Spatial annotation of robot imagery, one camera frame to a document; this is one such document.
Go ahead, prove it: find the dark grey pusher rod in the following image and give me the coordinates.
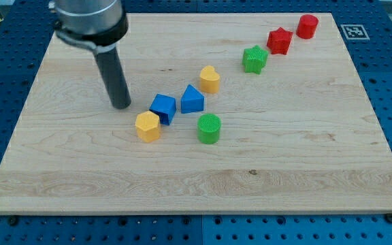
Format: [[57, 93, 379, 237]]
[[94, 44, 131, 110]]

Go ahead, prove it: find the blue cube block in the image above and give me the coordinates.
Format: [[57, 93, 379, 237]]
[[149, 94, 176, 125]]

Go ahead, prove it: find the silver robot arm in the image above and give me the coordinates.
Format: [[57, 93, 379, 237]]
[[48, 0, 131, 109]]

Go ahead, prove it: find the yellow hexagon block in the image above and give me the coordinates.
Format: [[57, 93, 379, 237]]
[[135, 111, 161, 142]]

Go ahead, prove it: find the blue triangle block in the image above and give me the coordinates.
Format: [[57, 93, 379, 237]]
[[180, 84, 205, 114]]

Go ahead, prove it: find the yellow heart block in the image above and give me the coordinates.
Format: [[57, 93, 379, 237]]
[[199, 65, 221, 93]]

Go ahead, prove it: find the green cylinder block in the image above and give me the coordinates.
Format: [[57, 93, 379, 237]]
[[197, 114, 221, 144]]

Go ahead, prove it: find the wooden board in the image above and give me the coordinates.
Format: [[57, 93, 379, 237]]
[[0, 13, 392, 215]]

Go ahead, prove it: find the green star block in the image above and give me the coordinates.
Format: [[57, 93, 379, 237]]
[[242, 45, 268, 74]]

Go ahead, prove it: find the red star block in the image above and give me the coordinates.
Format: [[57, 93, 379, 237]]
[[266, 27, 293, 55]]

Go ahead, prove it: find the red cylinder block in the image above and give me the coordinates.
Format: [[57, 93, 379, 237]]
[[296, 14, 319, 39]]

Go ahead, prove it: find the white fiducial marker tag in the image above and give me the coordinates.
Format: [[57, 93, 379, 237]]
[[341, 24, 370, 40]]

